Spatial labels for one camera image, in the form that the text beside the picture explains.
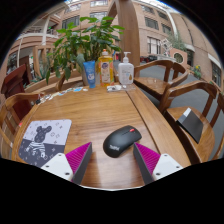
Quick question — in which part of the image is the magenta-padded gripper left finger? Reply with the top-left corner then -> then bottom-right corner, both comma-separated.
40,142 -> 93,185

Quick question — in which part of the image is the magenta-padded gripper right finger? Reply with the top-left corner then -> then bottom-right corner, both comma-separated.
133,142 -> 184,185

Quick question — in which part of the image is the black computer mouse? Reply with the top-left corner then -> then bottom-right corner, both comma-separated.
102,125 -> 143,159

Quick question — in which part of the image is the grey bear-print mouse pad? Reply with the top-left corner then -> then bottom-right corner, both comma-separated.
18,118 -> 73,168

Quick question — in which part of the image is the wooden armchair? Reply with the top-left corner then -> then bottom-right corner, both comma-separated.
133,59 -> 190,101
54,68 -> 84,93
0,92 -> 44,160
212,92 -> 224,161
158,79 -> 219,165

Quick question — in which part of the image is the black flat box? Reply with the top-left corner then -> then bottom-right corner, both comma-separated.
175,107 -> 204,145

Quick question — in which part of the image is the small clear plastic packet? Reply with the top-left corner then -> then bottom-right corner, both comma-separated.
106,84 -> 128,93

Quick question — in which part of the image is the dark red wooden lectern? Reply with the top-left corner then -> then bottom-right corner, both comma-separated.
0,63 -> 33,99

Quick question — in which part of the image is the blue squeeze tube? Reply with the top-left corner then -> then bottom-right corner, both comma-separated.
82,60 -> 97,89

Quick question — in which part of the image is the white pump dispenser bottle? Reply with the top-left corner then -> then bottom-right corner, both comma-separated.
117,51 -> 135,86

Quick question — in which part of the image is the yellow flowering plant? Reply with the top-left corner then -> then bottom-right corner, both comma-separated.
192,64 -> 203,80

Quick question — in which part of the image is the yellow dish soap bottle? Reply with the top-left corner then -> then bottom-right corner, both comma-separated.
97,48 -> 115,88

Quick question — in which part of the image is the green potted plant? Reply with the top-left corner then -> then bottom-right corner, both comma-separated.
45,15 -> 126,87

